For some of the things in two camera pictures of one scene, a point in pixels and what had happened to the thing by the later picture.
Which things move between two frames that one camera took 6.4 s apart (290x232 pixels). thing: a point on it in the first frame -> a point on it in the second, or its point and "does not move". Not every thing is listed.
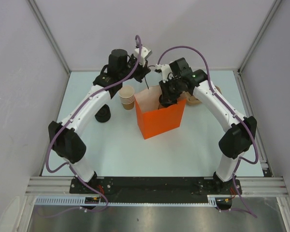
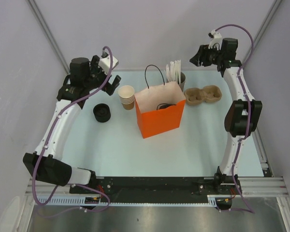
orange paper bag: x=154 y=121 does not move
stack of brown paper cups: x=126 y=93 does not move
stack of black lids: x=104 y=113 does not move
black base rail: x=155 y=189 does not move
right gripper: x=166 y=94 -> x=201 y=56
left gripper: x=142 y=71 -> x=108 y=88
